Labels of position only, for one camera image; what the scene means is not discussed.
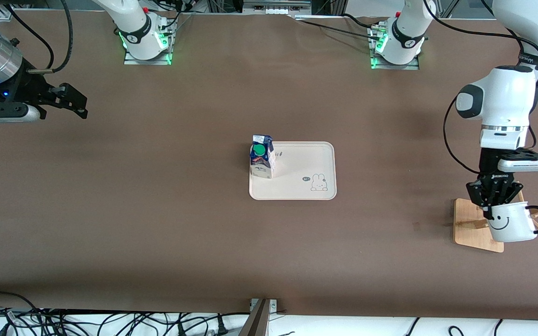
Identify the white smiley face mug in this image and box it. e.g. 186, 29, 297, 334
484, 202, 538, 243

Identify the blue white milk carton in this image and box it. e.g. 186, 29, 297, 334
249, 134, 276, 180

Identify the cream rabbit print tray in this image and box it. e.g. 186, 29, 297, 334
249, 141, 337, 201

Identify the wooden mug stand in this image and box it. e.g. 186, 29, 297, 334
453, 190, 538, 253

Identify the brown table cover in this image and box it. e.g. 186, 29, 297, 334
0, 9, 538, 322

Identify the grey metal box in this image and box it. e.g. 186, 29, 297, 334
242, 0, 312, 15

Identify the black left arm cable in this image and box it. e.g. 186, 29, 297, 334
423, 0, 538, 177

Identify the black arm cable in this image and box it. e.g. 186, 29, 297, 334
423, 0, 538, 177
10, 0, 73, 75

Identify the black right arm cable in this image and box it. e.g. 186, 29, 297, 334
10, 0, 73, 75

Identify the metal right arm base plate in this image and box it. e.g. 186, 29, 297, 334
123, 44, 173, 66

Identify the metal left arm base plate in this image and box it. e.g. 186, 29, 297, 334
369, 26, 420, 70

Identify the small metal bracket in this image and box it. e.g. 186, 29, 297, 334
249, 299, 278, 312

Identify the grey metal post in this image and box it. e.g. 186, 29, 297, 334
239, 299, 270, 336

